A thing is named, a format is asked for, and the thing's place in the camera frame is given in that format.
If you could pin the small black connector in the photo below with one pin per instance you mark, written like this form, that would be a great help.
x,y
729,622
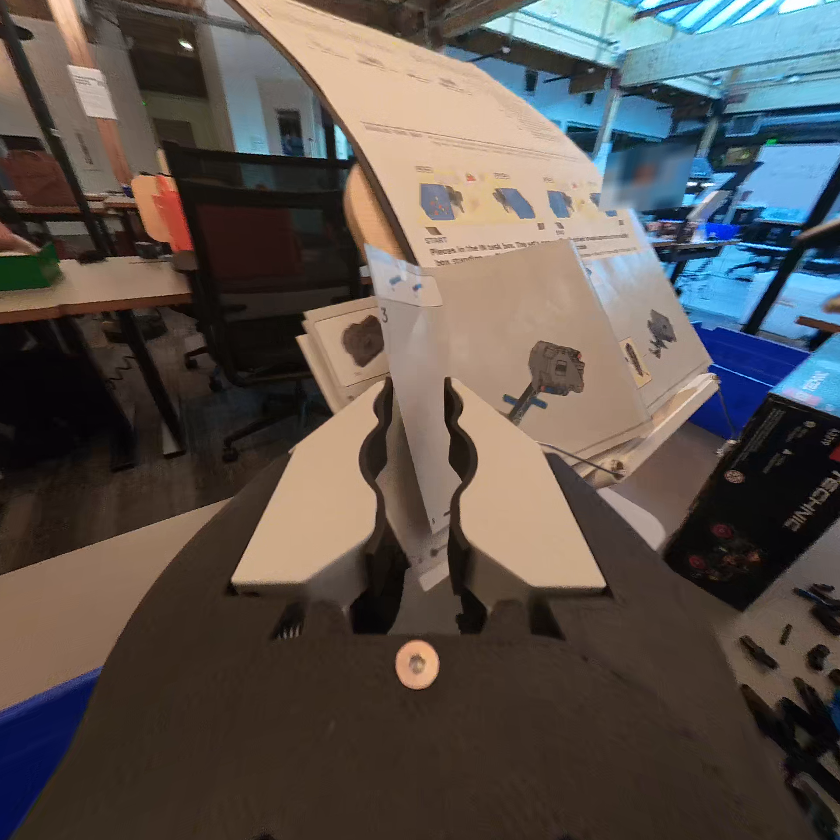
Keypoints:
x,y
758,653

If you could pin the black mesh office chair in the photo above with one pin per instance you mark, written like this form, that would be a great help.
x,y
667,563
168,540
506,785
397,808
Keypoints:
x,y
262,262

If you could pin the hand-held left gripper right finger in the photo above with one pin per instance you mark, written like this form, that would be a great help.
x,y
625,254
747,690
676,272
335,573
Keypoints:
x,y
525,525

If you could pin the green tray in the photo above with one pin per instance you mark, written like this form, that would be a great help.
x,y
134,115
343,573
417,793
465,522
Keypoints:
x,y
26,269

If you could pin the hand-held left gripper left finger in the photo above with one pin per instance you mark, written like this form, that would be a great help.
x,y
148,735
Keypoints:
x,y
308,525

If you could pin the black beam frame assembly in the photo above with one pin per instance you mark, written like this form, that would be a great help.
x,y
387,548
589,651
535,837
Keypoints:
x,y
800,741

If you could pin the instruction booklet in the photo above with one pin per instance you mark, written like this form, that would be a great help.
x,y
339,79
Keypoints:
x,y
492,315

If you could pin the grey desk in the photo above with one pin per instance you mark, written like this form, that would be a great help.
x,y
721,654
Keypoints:
x,y
65,604

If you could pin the printed toy set box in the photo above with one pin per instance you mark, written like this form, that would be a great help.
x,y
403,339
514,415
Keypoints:
x,y
754,492

